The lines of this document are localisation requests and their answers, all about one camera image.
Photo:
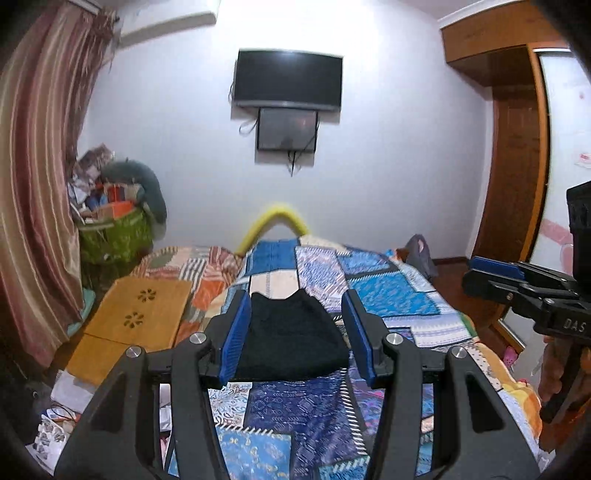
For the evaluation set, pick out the white air conditioner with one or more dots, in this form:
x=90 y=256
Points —
x=175 y=18

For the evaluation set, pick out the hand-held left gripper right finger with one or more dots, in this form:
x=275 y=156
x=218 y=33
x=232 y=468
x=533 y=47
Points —
x=360 y=332

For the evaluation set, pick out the orange yellow fleece blanket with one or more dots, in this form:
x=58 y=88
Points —
x=508 y=383

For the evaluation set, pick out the black pants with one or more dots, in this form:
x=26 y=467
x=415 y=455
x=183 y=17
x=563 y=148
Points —
x=291 y=341

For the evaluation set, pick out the orange cardboard box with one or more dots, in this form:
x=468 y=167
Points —
x=115 y=210

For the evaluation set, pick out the bamboo lap table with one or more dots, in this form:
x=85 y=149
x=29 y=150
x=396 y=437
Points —
x=134 y=314

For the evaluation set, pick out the striped orange quilt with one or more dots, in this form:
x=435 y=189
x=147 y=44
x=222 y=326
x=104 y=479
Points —
x=203 y=272

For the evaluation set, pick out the floral crumpled cloth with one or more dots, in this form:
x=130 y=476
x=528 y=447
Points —
x=92 y=161

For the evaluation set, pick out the yellow foam tube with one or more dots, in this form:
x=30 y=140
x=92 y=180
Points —
x=277 y=210

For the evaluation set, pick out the grey bag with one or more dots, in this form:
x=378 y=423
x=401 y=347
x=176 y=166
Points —
x=420 y=256

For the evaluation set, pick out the blue patchwork bedsheet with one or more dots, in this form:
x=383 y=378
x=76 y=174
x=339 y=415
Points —
x=392 y=295

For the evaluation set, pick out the black wall television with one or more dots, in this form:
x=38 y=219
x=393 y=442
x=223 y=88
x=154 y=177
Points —
x=286 y=78

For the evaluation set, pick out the wooden door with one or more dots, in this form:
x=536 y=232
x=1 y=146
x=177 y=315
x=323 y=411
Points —
x=512 y=184

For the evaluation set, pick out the pile of white papers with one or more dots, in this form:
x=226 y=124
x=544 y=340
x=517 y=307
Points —
x=64 y=392

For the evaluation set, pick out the person's right hand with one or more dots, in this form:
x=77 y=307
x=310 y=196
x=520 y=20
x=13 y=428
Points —
x=551 y=369

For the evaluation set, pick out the green storage basket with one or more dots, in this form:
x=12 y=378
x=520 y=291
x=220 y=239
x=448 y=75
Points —
x=120 y=235

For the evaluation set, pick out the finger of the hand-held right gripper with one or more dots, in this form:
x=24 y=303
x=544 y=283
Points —
x=489 y=286
x=496 y=267

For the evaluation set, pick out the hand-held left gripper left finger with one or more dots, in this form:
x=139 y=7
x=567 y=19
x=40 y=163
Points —
x=235 y=332

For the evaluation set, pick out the wooden overhead cabinet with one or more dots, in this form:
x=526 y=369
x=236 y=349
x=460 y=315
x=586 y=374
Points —
x=489 y=41

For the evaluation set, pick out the striped brown curtain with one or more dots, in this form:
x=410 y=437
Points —
x=41 y=184

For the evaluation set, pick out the pink slipper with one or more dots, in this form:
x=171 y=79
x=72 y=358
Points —
x=511 y=356

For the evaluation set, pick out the small black wall monitor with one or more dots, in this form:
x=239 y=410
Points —
x=286 y=129

